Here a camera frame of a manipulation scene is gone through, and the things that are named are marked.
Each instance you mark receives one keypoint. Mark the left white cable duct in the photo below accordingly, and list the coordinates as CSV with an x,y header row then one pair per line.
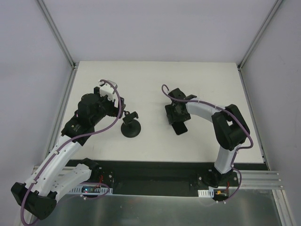
x,y
90,190

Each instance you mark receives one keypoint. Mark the black round phone stand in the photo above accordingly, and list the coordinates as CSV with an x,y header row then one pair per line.
x,y
130,127

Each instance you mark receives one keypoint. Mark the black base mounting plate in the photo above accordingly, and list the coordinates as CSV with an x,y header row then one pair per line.
x,y
178,179

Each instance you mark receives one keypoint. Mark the right white cable duct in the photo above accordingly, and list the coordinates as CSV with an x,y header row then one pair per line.
x,y
209,193

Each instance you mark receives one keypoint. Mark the white cable duct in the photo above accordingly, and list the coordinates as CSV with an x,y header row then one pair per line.
x,y
90,190
209,193

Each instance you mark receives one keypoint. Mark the left aluminium frame post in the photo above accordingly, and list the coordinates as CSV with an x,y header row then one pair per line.
x,y
56,34

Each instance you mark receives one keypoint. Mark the right aluminium frame post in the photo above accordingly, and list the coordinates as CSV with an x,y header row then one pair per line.
x,y
266,22

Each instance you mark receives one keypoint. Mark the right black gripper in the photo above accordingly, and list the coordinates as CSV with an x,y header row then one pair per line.
x,y
177,117

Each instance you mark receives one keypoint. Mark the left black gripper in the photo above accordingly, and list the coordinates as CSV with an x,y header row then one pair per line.
x,y
120,106

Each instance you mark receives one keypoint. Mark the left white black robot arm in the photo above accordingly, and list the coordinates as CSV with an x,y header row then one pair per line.
x,y
41,192

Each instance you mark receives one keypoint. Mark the aluminium frame post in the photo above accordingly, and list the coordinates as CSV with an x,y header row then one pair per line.
x,y
266,22
56,34

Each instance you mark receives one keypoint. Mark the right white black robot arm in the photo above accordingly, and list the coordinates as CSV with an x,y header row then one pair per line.
x,y
230,128

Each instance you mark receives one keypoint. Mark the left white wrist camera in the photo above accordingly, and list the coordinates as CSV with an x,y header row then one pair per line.
x,y
108,90

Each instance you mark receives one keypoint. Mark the aluminium front rail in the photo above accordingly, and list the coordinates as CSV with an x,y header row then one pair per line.
x,y
250,179

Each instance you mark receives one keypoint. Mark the black smartphone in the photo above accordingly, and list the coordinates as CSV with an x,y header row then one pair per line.
x,y
179,128

